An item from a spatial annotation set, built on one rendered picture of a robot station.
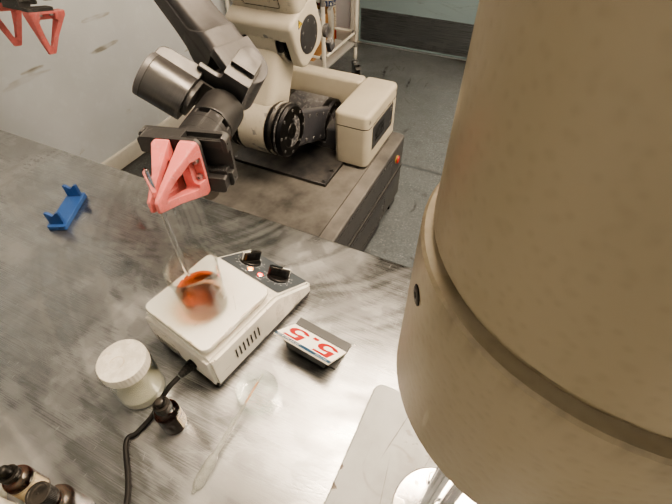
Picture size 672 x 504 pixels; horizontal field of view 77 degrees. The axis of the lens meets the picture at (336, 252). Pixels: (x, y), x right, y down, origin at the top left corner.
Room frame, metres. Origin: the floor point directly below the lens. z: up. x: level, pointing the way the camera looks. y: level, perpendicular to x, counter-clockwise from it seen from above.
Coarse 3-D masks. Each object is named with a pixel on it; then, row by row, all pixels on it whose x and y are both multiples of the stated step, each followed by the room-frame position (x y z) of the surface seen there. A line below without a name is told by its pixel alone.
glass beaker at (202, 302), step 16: (176, 256) 0.35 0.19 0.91; (192, 256) 0.36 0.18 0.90; (208, 256) 0.35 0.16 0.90; (176, 272) 0.34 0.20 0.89; (192, 272) 0.35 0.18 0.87; (176, 288) 0.29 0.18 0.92; (192, 288) 0.30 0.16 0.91; (208, 288) 0.31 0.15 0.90; (224, 288) 0.33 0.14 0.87; (192, 304) 0.30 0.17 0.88; (208, 304) 0.30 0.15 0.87; (224, 304) 0.32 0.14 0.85; (192, 320) 0.30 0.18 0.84; (208, 320) 0.30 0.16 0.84
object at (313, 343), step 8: (288, 328) 0.33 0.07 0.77; (296, 328) 0.34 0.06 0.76; (288, 336) 0.31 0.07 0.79; (296, 336) 0.32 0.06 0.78; (304, 336) 0.32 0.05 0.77; (312, 336) 0.33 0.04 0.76; (304, 344) 0.30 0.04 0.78; (312, 344) 0.30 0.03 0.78; (320, 344) 0.31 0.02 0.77; (328, 344) 0.31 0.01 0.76; (320, 352) 0.29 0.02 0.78; (328, 352) 0.29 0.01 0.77; (336, 352) 0.30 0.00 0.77
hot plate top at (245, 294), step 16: (224, 272) 0.38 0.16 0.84; (240, 272) 0.38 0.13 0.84; (240, 288) 0.35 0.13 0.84; (256, 288) 0.35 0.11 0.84; (160, 304) 0.33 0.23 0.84; (176, 304) 0.33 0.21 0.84; (240, 304) 0.33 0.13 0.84; (256, 304) 0.33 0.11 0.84; (160, 320) 0.30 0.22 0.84; (176, 320) 0.30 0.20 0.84; (224, 320) 0.30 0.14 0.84; (240, 320) 0.30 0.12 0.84; (192, 336) 0.28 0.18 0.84; (208, 336) 0.28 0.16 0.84; (224, 336) 0.28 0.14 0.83; (208, 352) 0.26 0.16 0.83
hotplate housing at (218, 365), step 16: (224, 256) 0.44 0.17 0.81; (304, 288) 0.40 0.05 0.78; (272, 304) 0.34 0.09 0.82; (288, 304) 0.37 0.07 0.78; (256, 320) 0.32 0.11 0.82; (272, 320) 0.34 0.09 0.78; (160, 336) 0.31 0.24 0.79; (176, 336) 0.29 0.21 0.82; (240, 336) 0.29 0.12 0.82; (256, 336) 0.31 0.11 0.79; (176, 352) 0.30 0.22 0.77; (192, 352) 0.27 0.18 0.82; (224, 352) 0.27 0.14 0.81; (240, 352) 0.29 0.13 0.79; (192, 368) 0.27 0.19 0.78; (208, 368) 0.25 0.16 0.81; (224, 368) 0.26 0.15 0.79
